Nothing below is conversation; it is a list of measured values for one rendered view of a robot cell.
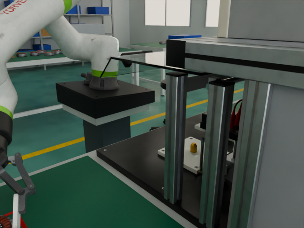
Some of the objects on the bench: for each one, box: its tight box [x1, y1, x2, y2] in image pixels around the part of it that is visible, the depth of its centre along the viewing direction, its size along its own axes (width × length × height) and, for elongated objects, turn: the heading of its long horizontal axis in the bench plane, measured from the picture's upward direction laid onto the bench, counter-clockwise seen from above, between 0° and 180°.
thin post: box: [199, 137, 204, 174], centre depth 67 cm, size 2×2×10 cm
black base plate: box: [96, 111, 238, 228], centre depth 85 cm, size 47×64×2 cm
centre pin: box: [190, 143, 197, 153], centre depth 77 cm, size 2×2×3 cm
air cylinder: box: [224, 152, 235, 183], centre depth 67 cm, size 5×8×6 cm
